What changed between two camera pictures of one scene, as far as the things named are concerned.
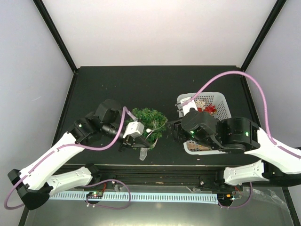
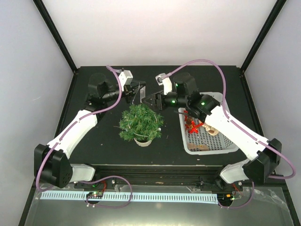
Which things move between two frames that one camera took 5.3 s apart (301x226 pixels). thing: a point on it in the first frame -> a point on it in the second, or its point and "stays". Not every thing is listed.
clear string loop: [144, 151] -> [133, 103]
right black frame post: [262, 36] stays
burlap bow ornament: [194, 147] stays
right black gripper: [178, 136] -> [156, 97]
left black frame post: [50, 24] stays
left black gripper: [129, 142] -> [130, 92]
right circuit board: [225, 197] stays
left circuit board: [94, 195] stays
